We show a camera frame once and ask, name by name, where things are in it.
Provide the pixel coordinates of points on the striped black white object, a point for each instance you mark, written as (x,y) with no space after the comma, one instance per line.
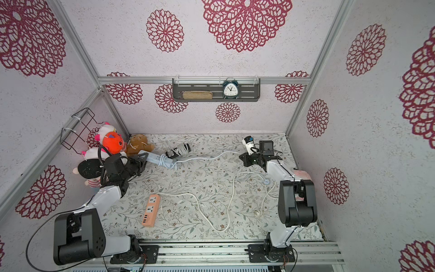
(180,150)

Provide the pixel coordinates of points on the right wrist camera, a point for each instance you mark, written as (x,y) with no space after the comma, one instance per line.
(249,144)

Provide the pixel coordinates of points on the black faced striped plush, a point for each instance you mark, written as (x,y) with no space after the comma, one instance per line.
(90,168)

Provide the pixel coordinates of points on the white pink plush toy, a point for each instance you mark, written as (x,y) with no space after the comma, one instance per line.
(103,131)

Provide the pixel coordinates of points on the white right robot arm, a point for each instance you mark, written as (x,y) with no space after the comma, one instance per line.
(297,206)

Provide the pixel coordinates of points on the orange power strip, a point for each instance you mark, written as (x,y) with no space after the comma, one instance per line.
(151,209)

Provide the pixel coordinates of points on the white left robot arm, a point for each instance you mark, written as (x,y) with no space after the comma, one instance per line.
(79,234)

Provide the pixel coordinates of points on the pink frog plush toy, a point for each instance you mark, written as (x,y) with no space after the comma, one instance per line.
(301,184)

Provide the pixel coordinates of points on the brown teddy bear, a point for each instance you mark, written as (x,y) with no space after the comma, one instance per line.
(137,143)

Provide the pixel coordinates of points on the tan pouch on shelf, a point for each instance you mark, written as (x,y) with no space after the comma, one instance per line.
(197,95)

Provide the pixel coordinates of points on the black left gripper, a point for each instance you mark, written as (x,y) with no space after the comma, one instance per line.
(140,162)

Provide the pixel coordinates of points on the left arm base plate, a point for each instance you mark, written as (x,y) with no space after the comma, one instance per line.
(144,254)

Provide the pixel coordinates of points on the light blue power strip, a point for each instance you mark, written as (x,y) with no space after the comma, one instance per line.
(160,160)

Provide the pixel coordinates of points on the orange plush toy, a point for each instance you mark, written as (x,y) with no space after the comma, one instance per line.
(114,143)

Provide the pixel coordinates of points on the grey wall shelf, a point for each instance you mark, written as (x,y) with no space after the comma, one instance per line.
(250,89)

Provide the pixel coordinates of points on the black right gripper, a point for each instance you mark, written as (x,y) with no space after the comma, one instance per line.
(248,159)

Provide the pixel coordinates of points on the teal alarm clock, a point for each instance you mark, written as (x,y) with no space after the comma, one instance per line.
(230,89)

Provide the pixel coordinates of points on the black wire basket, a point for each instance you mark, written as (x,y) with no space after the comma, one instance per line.
(81,136)

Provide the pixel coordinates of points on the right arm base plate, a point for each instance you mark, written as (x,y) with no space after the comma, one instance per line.
(259,253)

